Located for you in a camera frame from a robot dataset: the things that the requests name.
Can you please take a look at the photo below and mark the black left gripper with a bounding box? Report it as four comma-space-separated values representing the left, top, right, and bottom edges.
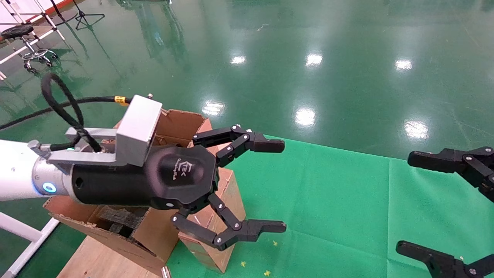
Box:
71, 125, 287, 251

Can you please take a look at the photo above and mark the white tube rack frame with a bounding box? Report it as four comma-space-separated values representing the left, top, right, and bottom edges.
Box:
0, 0, 66, 80

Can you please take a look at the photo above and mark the green table cloth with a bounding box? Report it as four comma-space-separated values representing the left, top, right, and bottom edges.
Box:
166, 135, 494, 278

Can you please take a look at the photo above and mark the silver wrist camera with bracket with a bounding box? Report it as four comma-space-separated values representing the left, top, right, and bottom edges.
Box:
48, 95, 162, 167

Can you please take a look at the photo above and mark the black cable with yellow tag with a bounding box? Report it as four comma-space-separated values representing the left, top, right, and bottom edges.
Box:
0, 73, 132, 153

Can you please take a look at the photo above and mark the white tube table frame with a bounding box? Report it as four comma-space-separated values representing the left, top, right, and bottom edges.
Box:
0, 212, 60, 278

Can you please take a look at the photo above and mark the small brown cardboard box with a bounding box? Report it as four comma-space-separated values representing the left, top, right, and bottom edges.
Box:
178, 167, 247, 274

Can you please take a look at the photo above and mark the black tripod stand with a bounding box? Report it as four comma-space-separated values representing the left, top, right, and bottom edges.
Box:
73, 0, 105, 31

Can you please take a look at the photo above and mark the large open cardboard carton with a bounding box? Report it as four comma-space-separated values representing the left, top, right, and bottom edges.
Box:
43, 109, 213, 276

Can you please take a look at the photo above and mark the black round base stand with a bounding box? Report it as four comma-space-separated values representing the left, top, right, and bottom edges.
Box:
48, 0, 78, 25

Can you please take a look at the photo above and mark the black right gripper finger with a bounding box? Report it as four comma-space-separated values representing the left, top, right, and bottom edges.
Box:
396, 240, 494, 278
408, 147, 494, 201

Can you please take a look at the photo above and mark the black round stool on wheels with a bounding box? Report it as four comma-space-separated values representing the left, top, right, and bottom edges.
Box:
1, 24, 58, 74

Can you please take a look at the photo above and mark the black foam block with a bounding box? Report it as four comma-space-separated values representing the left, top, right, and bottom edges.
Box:
96, 206, 149, 237

